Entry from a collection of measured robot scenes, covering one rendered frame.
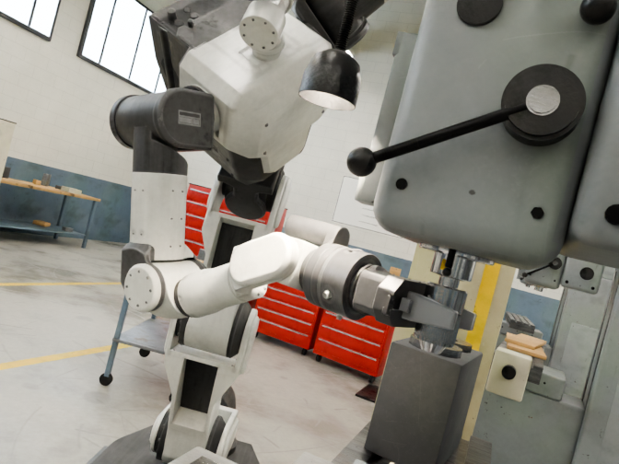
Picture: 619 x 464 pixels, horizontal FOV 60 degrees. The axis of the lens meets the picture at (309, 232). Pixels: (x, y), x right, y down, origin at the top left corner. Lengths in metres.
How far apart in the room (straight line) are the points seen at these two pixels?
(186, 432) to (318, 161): 9.25
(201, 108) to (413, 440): 0.64
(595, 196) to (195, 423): 1.13
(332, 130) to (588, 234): 10.05
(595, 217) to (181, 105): 0.63
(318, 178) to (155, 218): 9.54
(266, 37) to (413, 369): 0.59
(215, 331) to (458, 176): 0.84
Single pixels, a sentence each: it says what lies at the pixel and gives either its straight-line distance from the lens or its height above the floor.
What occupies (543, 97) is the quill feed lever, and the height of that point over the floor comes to 1.46.
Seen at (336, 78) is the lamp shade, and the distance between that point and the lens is 0.64.
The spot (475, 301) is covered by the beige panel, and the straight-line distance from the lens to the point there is 2.35.
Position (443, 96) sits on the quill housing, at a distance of 0.56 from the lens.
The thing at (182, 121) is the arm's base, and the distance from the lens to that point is 0.90.
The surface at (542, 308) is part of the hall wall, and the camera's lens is 9.65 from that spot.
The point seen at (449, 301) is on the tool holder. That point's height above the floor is 1.25.
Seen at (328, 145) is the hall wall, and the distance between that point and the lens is 10.46.
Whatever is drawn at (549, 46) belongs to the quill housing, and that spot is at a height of 1.52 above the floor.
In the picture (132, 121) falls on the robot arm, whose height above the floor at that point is 1.39.
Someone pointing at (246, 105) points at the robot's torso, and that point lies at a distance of 0.94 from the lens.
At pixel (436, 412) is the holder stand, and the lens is 0.91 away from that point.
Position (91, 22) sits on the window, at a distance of 10.52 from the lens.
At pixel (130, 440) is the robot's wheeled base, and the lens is 1.73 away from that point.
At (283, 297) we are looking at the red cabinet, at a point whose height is 0.52.
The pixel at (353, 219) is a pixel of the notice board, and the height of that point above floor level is 1.67.
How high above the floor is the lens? 1.29
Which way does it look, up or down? level
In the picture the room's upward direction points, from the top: 15 degrees clockwise
